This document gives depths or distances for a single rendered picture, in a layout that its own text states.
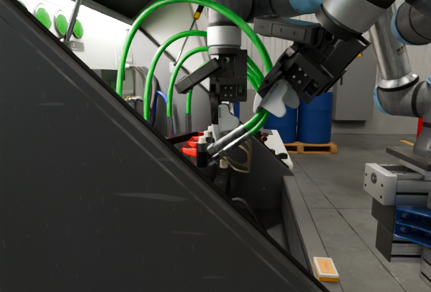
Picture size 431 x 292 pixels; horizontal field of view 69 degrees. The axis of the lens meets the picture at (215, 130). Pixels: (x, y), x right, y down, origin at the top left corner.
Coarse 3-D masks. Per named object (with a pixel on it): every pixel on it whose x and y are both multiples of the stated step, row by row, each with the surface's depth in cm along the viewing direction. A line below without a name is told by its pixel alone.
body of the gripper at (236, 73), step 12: (216, 48) 67; (228, 48) 66; (240, 60) 68; (216, 72) 70; (228, 72) 69; (240, 72) 69; (216, 84) 68; (228, 84) 68; (240, 84) 70; (216, 96) 68; (228, 96) 69; (240, 96) 68
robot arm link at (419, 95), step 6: (420, 84) 96; (426, 84) 94; (414, 90) 96; (420, 90) 94; (426, 90) 93; (414, 96) 95; (420, 96) 94; (426, 96) 93; (414, 102) 95; (420, 102) 94; (426, 102) 93; (414, 108) 96; (420, 108) 95; (426, 108) 93; (414, 114) 98; (420, 114) 96; (426, 114) 94; (426, 120) 94
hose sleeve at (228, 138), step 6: (240, 126) 60; (234, 132) 60; (240, 132) 59; (246, 132) 60; (222, 138) 62; (228, 138) 61; (234, 138) 60; (216, 144) 62; (222, 144) 62; (216, 150) 63
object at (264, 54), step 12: (168, 0) 63; (180, 0) 62; (192, 0) 60; (204, 0) 59; (144, 12) 66; (228, 12) 57; (240, 24) 57; (132, 36) 69; (252, 36) 56; (264, 48) 55; (120, 60) 72; (264, 60) 55; (120, 72) 72; (120, 84) 73; (264, 108) 57; (252, 120) 58
